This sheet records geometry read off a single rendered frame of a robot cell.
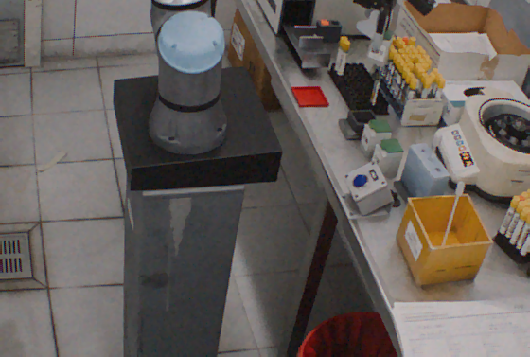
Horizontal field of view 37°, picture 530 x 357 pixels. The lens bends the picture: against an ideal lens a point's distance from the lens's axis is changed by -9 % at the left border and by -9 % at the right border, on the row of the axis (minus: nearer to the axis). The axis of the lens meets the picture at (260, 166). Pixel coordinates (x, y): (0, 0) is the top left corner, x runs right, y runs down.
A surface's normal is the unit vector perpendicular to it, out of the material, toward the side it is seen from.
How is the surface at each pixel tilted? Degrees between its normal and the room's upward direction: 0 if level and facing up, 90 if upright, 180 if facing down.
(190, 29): 8
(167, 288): 90
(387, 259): 0
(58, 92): 0
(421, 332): 1
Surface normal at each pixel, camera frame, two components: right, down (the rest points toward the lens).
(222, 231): 0.25, 0.64
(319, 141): 0.14, -0.76
